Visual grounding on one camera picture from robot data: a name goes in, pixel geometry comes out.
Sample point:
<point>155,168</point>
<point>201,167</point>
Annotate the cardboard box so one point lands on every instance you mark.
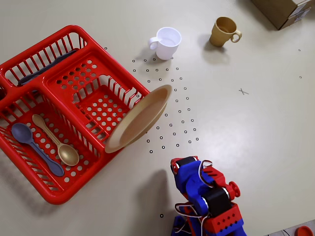
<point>278,9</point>

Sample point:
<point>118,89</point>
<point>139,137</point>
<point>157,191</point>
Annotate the red plastic dish rack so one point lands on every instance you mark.
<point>73,73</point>

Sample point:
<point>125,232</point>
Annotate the grey plastic knife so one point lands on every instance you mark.
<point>69,53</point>

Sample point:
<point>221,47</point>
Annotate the red round lid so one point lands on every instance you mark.
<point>304,231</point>

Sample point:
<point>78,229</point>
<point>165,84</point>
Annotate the blue gripper black motor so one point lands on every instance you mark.
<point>185,162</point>

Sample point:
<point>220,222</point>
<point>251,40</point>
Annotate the white plastic cup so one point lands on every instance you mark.
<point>166,48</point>

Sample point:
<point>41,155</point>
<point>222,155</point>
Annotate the blue and red robot arm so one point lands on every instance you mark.
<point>216,201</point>

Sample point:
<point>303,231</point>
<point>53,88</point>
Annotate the blue-grey plastic spoon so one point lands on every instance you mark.
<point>22,132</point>

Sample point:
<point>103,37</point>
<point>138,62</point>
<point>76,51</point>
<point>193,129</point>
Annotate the gold plastic plate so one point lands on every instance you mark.
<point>140,118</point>

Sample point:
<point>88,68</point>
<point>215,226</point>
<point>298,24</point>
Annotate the gold plastic cup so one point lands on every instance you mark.
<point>220,35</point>

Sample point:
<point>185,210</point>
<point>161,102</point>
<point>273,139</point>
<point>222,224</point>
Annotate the gold plastic spoon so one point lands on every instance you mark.
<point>66,153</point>

